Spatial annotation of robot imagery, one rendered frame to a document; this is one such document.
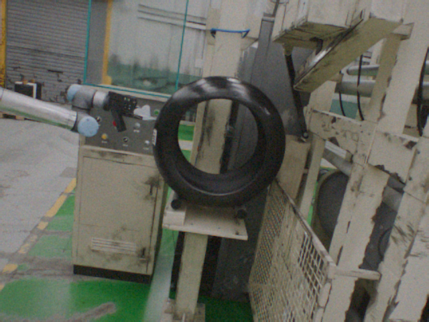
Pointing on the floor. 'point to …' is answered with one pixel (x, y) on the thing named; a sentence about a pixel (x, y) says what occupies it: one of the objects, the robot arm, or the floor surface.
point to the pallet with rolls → (29, 88)
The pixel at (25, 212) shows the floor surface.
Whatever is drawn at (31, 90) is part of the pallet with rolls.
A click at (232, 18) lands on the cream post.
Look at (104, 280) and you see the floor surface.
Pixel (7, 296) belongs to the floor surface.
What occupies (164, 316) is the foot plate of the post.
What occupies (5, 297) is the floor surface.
